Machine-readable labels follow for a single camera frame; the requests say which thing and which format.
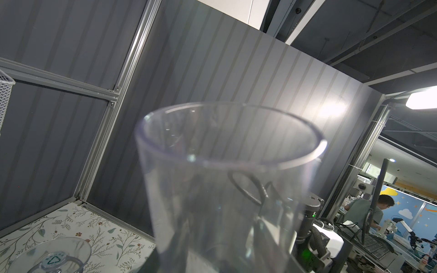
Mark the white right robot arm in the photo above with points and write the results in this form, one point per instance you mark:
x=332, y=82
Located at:
x=314, y=235

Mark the clear flute front centre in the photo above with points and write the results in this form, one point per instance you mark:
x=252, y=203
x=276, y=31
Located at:
x=62, y=255

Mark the white wire mesh basket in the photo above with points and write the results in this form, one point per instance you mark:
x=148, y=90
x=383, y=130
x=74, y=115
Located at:
x=6, y=86

